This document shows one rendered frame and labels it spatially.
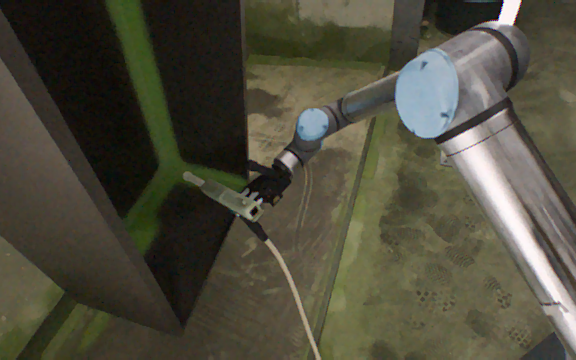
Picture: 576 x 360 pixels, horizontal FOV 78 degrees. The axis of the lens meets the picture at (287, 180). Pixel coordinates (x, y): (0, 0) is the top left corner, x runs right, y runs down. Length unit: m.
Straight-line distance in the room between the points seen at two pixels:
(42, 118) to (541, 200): 0.62
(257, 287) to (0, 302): 1.02
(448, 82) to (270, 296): 1.29
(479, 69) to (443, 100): 0.07
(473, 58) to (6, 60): 0.55
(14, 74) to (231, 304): 1.38
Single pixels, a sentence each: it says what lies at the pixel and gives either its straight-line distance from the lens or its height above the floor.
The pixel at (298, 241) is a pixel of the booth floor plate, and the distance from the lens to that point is 1.74.
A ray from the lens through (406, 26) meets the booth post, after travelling 2.66.
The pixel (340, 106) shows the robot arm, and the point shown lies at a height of 0.86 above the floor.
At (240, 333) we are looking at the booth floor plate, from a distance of 1.61.
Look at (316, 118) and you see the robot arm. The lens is 1.06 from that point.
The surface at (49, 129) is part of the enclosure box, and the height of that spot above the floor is 1.30.
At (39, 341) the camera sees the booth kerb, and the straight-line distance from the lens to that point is 1.93.
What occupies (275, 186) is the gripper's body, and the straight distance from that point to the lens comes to 1.12.
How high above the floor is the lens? 1.52
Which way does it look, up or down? 48 degrees down
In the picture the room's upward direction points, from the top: 11 degrees counter-clockwise
